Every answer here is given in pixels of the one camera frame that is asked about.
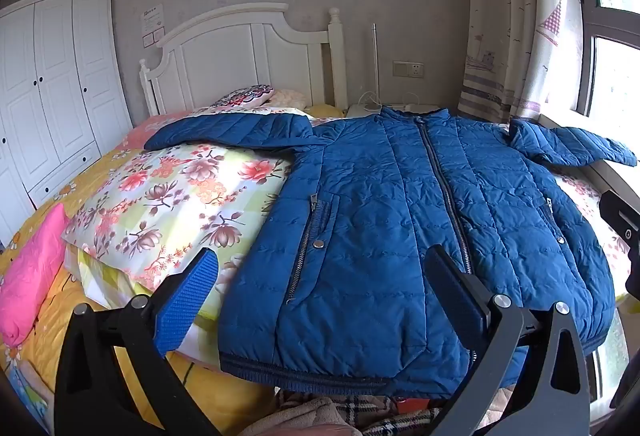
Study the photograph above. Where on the white wall paper notice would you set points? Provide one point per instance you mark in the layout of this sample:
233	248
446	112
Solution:
153	25

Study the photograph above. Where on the wall socket plate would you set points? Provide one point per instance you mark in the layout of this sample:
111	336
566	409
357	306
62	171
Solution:
408	69

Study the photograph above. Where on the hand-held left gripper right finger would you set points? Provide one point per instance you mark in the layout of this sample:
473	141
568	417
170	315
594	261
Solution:
457	296

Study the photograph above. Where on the blue puffer jacket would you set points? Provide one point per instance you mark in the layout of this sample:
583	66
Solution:
400	216

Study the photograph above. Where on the white lamp pole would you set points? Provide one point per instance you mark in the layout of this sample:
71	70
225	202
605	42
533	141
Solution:
375	66

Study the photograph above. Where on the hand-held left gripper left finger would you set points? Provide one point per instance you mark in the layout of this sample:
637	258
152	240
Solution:
185	306

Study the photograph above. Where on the beige pillow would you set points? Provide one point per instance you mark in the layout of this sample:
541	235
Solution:
289	98

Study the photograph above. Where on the white nightstand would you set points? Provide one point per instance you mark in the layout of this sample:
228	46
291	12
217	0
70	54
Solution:
360	110

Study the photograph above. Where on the plaid blanket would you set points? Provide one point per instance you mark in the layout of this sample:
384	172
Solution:
360	411

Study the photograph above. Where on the window frame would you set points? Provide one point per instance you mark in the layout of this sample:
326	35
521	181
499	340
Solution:
582	16

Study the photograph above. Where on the white bed headboard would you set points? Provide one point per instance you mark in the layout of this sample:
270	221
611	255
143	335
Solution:
240	51

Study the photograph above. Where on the purple patterned pillow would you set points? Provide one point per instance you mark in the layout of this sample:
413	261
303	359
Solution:
245	95

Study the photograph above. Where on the white wardrobe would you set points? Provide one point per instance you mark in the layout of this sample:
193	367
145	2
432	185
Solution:
55	81

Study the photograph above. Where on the pink pillow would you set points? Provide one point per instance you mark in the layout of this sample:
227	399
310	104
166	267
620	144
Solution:
30	276

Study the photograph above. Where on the yellow bed sheet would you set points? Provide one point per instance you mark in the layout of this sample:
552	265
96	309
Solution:
47	321

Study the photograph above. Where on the printed curtain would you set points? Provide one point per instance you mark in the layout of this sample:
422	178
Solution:
515	16

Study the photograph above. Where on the yellow pillow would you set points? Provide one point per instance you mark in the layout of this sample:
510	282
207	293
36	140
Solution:
324	110

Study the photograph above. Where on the floral quilt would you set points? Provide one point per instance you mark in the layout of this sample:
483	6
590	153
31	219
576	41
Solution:
175	206

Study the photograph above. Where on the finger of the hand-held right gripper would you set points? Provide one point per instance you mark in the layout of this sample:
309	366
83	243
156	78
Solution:
622	221

